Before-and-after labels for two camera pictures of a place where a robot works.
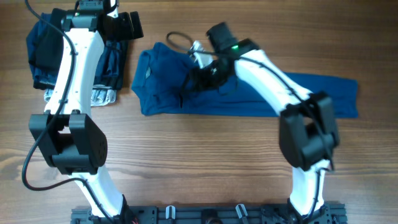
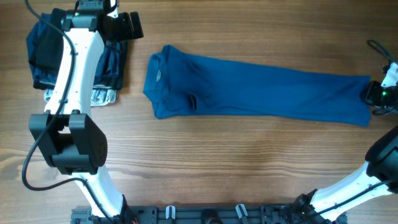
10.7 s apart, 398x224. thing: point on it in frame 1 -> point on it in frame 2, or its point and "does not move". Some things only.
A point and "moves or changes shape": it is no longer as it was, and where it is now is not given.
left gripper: x=125 y=21 does not move
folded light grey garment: x=100 y=96 does not move
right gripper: x=197 y=83 -> x=370 y=98
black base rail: x=212 y=214 does not move
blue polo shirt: x=162 y=70 moves or changes shape
